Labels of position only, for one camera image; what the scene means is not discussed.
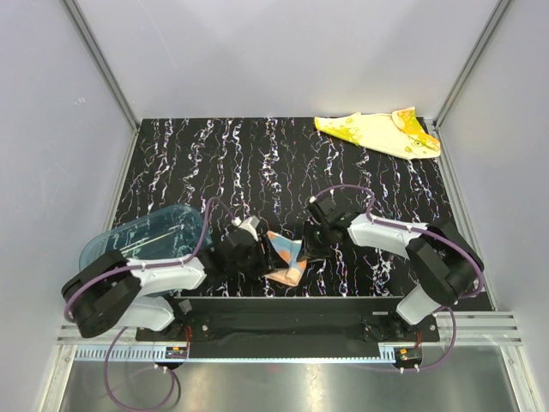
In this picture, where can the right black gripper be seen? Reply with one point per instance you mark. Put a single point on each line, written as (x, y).
(310, 251)

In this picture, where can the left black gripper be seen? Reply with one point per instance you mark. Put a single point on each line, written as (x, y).
(268, 262)

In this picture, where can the orange polka dot towel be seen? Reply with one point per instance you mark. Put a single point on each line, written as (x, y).
(288, 251)

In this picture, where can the blue transparent plastic bin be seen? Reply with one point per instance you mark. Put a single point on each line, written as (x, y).
(171, 232)

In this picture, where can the yellow cream towel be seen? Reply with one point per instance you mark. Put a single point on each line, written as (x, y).
(398, 134)

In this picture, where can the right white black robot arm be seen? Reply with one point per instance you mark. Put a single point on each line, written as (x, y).
(446, 266)

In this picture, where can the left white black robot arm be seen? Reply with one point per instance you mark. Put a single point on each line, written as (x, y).
(118, 291)

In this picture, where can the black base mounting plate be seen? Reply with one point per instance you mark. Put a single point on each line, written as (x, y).
(367, 319)

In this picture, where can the black marbled table mat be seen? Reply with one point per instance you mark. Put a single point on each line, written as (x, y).
(269, 167)

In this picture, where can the left small connector box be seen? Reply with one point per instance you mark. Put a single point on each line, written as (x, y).
(176, 352)

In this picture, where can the right orange connector box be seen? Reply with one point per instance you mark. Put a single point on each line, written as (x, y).
(408, 357)

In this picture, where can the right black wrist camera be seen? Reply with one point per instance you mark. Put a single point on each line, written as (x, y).
(325, 212)

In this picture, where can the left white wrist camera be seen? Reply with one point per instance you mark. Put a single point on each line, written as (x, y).
(248, 224)

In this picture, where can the aluminium front rail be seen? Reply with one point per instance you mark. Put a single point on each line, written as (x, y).
(470, 329)

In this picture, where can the right aluminium frame post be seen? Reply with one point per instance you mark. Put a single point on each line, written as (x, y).
(488, 31)

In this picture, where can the aluminium frame post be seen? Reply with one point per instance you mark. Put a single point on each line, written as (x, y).
(488, 31)
(92, 45)

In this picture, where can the left aluminium frame post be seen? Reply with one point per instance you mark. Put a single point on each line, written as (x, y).
(92, 45)

